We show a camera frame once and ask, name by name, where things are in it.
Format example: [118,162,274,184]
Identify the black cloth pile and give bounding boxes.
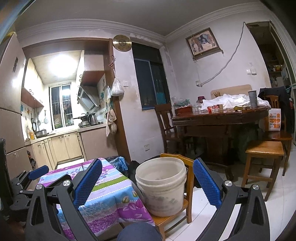
[127,160,140,184]

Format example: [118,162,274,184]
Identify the blue black trash bag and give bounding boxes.
[105,156,128,173]

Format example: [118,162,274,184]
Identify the white plastic bucket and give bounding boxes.
[135,157,185,213]

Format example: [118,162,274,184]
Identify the dark wooden dining table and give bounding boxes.
[172,107,269,165]

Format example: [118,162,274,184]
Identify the steel range hood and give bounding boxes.
[77,85,101,111]

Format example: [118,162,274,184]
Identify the dark wall window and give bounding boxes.
[132,43,170,110]

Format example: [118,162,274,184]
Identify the floral striped tablecloth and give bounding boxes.
[38,158,156,239]

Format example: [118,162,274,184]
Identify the kitchen window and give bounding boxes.
[49,83,74,130]

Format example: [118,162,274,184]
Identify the hanging white plastic bag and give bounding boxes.
[111,77,125,97]

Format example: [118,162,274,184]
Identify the hanging beige cloth bags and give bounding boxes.
[106,109,117,137]

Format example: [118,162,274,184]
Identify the beige refrigerator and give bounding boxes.
[0,33,32,179]

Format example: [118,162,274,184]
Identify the dark wooden chair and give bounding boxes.
[154,103,185,154]

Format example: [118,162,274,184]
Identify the steel kettle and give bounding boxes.
[87,113,98,126]

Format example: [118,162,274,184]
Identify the light wooden stool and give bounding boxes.
[241,141,284,201]

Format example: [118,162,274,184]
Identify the yellow wooden chair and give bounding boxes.
[150,153,194,240]

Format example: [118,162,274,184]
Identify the gold wall clock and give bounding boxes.
[112,35,132,52]

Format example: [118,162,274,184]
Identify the white wall socket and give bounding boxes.
[144,144,150,151]

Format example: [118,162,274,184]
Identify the beige kitchen cabinets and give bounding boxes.
[25,124,118,170]

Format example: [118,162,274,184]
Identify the framed elephant picture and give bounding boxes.
[186,28,222,60]

